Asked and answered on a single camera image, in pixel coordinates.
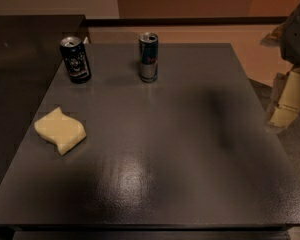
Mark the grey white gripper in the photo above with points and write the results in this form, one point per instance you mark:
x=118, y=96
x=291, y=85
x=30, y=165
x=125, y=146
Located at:
x=297, y=39

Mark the silver blue redbull can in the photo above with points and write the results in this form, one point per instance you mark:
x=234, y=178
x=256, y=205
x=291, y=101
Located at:
x=148, y=50

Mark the black soda can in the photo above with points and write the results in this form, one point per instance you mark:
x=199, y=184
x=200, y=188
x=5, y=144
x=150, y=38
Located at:
x=75, y=59

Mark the yellow wavy sponge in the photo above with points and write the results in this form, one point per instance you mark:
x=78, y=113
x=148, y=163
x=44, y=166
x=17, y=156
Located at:
x=61, y=130

